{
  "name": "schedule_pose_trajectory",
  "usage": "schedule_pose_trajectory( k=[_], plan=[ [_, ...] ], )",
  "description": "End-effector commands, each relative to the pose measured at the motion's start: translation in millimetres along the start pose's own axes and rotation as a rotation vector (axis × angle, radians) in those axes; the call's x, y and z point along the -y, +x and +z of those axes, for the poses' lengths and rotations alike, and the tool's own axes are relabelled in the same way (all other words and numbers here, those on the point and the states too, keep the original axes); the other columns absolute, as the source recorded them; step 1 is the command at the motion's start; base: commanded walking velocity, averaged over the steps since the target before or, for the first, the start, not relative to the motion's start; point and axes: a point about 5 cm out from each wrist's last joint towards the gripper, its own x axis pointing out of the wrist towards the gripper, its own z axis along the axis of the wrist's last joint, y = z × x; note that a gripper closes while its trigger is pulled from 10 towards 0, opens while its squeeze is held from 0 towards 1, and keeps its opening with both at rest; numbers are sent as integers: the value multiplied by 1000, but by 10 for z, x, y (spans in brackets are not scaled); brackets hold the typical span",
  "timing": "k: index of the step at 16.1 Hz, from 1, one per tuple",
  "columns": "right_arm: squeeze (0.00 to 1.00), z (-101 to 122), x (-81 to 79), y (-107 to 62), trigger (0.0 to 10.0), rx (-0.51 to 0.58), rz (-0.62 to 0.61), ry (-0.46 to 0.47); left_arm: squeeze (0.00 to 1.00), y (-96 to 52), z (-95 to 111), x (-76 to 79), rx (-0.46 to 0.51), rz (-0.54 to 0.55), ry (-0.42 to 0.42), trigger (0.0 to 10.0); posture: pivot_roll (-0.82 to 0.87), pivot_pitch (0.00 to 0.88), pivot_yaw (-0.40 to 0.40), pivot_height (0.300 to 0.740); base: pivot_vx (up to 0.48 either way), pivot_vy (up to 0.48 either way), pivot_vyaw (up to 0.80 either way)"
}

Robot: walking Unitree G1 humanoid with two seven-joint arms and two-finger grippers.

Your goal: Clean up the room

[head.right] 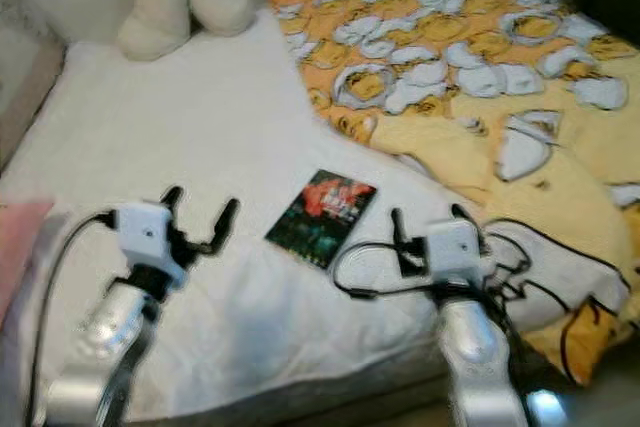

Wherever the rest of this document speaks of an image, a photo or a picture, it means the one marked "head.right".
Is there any yellow cartoon egg blanket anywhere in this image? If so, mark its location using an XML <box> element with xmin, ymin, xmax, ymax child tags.
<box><xmin>268</xmin><ymin>0</ymin><xmax>640</xmax><ymax>388</ymax></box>

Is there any white quilted mattress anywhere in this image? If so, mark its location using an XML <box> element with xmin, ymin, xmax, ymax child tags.
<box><xmin>0</xmin><ymin>12</ymin><xmax>591</xmax><ymax>423</ymax></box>

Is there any book with red flower cover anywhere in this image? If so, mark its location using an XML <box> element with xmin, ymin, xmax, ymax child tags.
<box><xmin>265</xmin><ymin>169</ymin><xmax>378</xmax><ymax>270</ymax></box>

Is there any pink pillow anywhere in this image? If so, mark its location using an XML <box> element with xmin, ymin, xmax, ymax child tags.
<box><xmin>0</xmin><ymin>199</ymin><xmax>54</xmax><ymax>318</ymax></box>

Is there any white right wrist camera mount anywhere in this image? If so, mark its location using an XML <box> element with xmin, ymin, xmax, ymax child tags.
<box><xmin>422</xmin><ymin>220</ymin><xmax>486</xmax><ymax>283</ymax></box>

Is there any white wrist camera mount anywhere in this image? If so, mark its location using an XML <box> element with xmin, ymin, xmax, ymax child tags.
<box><xmin>115</xmin><ymin>202</ymin><xmax>189</xmax><ymax>283</ymax></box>
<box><xmin>422</xmin><ymin>220</ymin><xmax>486</xmax><ymax>283</ymax></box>

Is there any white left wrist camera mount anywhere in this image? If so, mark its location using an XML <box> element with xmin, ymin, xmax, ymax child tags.
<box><xmin>115</xmin><ymin>202</ymin><xmax>189</xmax><ymax>283</ymax></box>

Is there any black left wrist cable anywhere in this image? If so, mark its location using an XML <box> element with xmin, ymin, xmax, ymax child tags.
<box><xmin>24</xmin><ymin>209</ymin><xmax>119</xmax><ymax>427</ymax></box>

